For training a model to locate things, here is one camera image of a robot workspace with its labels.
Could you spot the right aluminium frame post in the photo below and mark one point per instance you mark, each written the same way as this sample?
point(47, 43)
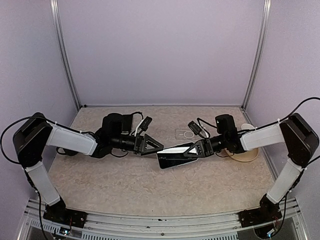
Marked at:
point(258, 53)

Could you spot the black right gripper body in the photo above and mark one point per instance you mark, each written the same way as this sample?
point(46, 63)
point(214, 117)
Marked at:
point(209, 148)

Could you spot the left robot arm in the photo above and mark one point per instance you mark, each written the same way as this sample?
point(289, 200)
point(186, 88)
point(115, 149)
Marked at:
point(38, 132)

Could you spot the dark green mug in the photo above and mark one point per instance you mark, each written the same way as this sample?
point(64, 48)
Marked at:
point(66, 152)

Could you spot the left aluminium frame post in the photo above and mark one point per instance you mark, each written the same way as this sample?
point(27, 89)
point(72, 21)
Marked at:
point(63, 53)

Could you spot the beige round plate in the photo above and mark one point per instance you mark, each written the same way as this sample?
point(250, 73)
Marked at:
point(245, 157)

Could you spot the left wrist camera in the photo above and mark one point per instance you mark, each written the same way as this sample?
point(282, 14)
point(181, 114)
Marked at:
point(143, 126)

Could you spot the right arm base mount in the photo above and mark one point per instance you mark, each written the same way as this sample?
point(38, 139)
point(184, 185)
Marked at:
point(266, 212)

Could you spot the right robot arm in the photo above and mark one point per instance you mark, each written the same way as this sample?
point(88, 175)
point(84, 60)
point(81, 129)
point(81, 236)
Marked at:
point(300, 139)

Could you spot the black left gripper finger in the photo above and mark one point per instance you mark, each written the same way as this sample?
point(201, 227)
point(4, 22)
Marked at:
point(151, 143)
point(149, 151)

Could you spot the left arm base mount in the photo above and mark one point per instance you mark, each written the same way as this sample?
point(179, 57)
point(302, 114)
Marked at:
point(58, 212)

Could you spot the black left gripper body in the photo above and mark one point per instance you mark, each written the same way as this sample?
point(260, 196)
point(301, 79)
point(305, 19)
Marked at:
point(137, 149)

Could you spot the lavender phone case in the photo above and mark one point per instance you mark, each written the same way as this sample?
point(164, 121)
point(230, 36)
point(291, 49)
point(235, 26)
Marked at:
point(175, 147)

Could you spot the clear case upper horizontal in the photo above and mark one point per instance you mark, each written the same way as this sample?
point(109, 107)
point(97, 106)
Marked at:
point(184, 134)

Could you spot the aluminium frame post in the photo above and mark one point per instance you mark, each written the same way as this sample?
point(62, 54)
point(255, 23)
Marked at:
point(63, 53)
point(258, 53)

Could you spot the front aluminium rail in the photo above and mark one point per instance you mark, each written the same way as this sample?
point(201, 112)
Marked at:
point(112, 226)

